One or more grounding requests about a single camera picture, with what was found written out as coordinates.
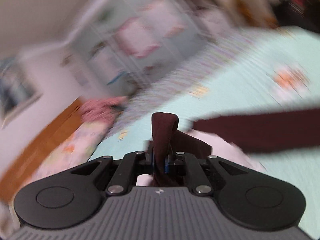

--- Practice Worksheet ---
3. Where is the framed wall photograph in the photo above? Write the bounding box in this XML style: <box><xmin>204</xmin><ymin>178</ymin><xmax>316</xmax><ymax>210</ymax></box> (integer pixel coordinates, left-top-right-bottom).
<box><xmin>0</xmin><ymin>57</ymin><xmax>42</xmax><ymax>128</ymax></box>

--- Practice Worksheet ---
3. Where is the pink bordered wall poster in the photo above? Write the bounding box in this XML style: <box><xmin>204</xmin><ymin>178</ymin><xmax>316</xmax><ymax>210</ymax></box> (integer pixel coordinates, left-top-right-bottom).
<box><xmin>117</xmin><ymin>20</ymin><xmax>160</xmax><ymax>58</ymax></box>

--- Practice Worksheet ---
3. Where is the floral pillow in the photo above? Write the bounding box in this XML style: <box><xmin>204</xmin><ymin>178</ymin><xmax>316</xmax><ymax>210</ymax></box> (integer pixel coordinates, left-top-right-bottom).
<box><xmin>32</xmin><ymin>122</ymin><xmax>110</xmax><ymax>185</ymax></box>

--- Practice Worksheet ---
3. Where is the pink knitted garment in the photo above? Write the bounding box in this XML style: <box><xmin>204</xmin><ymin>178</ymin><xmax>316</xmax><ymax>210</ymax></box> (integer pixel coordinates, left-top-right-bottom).
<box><xmin>80</xmin><ymin>96</ymin><xmax>128</xmax><ymax>123</ymax></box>

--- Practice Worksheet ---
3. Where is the sliding door wardrobe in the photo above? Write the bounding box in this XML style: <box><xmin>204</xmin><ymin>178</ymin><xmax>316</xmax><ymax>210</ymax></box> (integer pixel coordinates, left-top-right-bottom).
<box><xmin>62</xmin><ymin>0</ymin><xmax>208</xmax><ymax>98</ymax></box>

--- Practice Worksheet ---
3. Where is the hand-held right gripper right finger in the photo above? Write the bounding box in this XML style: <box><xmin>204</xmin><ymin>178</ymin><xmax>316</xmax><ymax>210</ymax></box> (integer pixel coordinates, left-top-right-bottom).
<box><xmin>165</xmin><ymin>152</ymin><xmax>249</xmax><ymax>196</ymax></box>

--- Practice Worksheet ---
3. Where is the grey and brown printed sweatshirt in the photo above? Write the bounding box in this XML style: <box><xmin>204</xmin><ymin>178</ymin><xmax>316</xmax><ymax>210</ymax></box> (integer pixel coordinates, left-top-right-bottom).
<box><xmin>136</xmin><ymin>107</ymin><xmax>320</xmax><ymax>188</ymax></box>

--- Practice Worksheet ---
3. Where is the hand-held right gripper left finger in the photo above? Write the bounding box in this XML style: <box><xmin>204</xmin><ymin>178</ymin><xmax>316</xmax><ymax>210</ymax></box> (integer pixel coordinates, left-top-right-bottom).
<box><xmin>71</xmin><ymin>141</ymin><xmax>154</xmax><ymax>196</ymax></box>

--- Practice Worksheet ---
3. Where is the wooden headboard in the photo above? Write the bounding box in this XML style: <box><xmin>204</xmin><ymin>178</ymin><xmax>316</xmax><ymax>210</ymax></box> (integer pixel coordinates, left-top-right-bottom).
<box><xmin>0</xmin><ymin>100</ymin><xmax>83</xmax><ymax>203</ymax></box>

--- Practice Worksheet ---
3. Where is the bee print quilted blanket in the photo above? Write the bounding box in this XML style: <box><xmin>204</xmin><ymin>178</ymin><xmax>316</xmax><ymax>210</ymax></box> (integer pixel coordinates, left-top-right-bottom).
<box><xmin>87</xmin><ymin>26</ymin><xmax>320</xmax><ymax>240</ymax></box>

